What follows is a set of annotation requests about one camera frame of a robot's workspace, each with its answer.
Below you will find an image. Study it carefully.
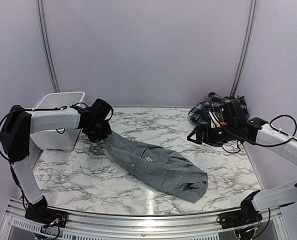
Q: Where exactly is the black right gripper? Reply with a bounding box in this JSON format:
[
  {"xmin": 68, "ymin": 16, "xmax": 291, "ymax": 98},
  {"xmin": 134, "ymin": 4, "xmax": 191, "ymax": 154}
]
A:
[{"xmin": 187, "ymin": 123, "xmax": 237, "ymax": 147}]

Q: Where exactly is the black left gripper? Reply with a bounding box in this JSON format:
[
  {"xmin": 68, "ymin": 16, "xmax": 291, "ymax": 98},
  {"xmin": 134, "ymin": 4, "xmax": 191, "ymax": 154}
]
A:
[{"xmin": 86, "ymin": 119, "xmax": 113, "ymax": 142}]

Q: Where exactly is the grey button-up shirt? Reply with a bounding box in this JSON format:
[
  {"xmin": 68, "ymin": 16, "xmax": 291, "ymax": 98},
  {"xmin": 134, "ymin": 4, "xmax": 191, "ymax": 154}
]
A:
[{"xmin": 103, "ymin": 132, "xmax": 208, "ymax": 203}]

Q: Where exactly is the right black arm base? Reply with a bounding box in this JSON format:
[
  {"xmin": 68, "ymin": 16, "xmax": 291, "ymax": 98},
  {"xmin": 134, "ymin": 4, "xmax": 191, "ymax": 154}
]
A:
[{"xmin": 216, "ymin": 190, "xmax": 263, "ymax": 229}]

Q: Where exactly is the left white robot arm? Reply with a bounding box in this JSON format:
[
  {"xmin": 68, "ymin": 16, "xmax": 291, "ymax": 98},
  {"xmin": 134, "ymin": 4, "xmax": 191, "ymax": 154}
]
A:
[{"xmin": 0, "ymin": 99, "xmax": 114, "ymax": 223}]

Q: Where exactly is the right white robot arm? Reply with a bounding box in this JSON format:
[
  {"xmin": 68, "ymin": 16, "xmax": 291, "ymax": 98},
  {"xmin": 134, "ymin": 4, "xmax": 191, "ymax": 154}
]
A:
[{"xmin": 187, "ymin": 117, "xmax": 297, "ymax": 224}]

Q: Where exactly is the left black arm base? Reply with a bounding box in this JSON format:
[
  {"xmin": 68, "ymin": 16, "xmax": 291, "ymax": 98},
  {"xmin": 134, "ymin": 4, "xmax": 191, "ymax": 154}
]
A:
[{"xmin": 23, "ymin": 196, "xmax": 68, "ymax": 228}]

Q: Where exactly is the white plastic laundry bin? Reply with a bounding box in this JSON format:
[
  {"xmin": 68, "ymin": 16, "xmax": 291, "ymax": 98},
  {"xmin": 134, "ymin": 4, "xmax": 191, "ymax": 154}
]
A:
[{"xmin": 30, "ymin": 91, "xmax": 85, "ymax": 151}]

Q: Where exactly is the black white plaid shirt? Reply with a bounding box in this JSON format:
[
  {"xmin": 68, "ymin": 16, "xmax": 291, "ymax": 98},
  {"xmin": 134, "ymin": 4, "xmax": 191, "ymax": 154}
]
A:
[{"xmin": 188, "ymin": 92, "xmax": 250, "ymax": 124}]

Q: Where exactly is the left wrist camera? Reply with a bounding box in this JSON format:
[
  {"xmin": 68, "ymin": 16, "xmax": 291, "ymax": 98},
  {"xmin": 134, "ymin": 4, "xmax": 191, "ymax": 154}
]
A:
[{"xmin": 90, "ymin": 98, "xmax": 114, "ymax": 121}]

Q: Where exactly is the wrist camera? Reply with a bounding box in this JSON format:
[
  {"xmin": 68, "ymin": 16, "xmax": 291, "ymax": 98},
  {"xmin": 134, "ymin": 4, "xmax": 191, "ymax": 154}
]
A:
[
  {"xmin": 219, "ymin": 100, "xmax": 243, "ymax": 124},
  {"xmin": 90, "ymin": 98, "xmax": 114, "ymax": 121}
]

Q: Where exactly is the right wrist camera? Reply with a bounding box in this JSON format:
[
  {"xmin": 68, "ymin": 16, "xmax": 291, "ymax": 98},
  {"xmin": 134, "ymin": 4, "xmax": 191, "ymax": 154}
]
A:
[{"xmin": 219, "ymin": 100, "xmax": 243, "ymax": 124}]

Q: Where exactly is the right aluminium wall post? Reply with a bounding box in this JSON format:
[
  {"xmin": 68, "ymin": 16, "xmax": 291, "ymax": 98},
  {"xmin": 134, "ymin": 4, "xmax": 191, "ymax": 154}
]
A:
[{"xmin": 230, "ymin": 0, "xmax": 258, "ymax": 97}]

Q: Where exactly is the aluminium wall post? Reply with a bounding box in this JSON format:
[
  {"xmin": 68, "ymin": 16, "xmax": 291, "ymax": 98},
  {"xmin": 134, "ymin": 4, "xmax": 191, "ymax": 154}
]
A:
[
  {"xmin": 36, "ymin": 0, "xmax": 61, "ymax": 93},
  {"xmin": 230, "ymin": 0, "xmax": 258, "ymax": 97}
]

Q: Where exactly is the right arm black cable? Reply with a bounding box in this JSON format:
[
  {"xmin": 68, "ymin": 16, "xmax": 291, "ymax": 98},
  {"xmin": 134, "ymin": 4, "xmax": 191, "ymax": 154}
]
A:
[{"xmin": 222, "ymin": 114, "xmax": 297, "ymax": 154}]

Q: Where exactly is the aluminium front frame rail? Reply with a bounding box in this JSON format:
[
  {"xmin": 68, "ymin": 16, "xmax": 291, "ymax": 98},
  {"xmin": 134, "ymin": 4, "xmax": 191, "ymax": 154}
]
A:
[{"xmin": 0, "ymin": 198, "xmax": 290, "ymax": 240}]

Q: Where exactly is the left aluminium wall post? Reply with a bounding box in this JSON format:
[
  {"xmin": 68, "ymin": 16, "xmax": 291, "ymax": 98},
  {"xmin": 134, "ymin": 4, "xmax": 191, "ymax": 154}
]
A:
[{"xmin": 36, "ymin": 0, "xmax": 61, "ymax": 93}]

